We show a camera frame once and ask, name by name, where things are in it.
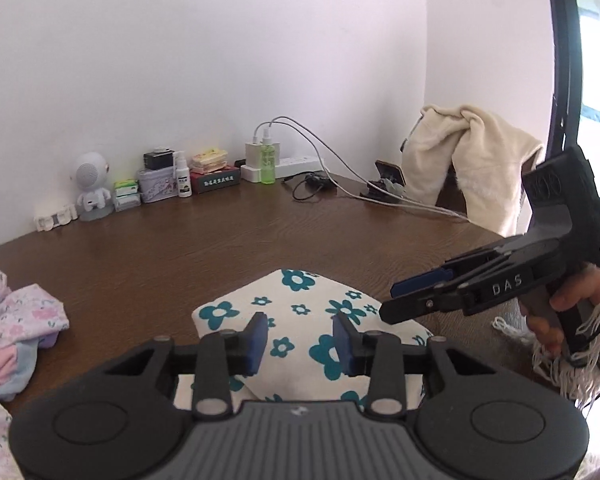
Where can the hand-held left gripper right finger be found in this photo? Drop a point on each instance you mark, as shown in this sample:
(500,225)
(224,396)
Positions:
(344,347)

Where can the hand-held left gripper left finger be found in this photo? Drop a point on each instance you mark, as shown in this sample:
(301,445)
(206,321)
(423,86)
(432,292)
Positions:
(256,345)

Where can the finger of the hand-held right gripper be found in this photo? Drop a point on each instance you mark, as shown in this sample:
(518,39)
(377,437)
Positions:
(420,281)
(415,307)

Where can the cream teal floral top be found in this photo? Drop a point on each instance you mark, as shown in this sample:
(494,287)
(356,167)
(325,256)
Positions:
(300,305)

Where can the person's right hand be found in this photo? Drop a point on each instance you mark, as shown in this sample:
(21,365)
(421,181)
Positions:
(575,292)

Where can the black phone holder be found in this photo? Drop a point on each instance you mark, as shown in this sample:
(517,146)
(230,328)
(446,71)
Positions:
(375,192)

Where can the cream fleece cloth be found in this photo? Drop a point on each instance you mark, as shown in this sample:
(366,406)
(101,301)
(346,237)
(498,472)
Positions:
(480,160)

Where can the smartphone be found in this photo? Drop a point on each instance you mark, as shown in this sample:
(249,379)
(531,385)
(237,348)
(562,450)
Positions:
(390,171)

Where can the white power strip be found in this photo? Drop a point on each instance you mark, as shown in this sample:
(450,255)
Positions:
(300,164)

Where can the black box with white label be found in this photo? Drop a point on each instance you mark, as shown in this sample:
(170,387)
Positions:
(215,182)

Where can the white spray bottle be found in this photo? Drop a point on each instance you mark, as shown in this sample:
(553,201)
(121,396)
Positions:
(183,182)

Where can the green spray bottle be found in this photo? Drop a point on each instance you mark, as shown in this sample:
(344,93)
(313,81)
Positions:
(268,165)

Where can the yellow packet stack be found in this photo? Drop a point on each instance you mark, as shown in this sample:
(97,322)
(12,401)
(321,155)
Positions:
(209,160)

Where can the white charger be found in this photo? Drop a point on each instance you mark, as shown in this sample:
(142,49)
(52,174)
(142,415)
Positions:
(253,152)

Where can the green white small box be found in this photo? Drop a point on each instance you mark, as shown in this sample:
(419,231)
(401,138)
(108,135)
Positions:
(126,187)

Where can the black small box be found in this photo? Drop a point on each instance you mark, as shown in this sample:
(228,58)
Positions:
(157,159)

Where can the white robot toy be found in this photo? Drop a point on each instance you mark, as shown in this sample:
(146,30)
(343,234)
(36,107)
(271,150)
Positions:
(91,175)

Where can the pink floral garment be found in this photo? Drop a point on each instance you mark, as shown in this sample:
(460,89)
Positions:
(20,320)

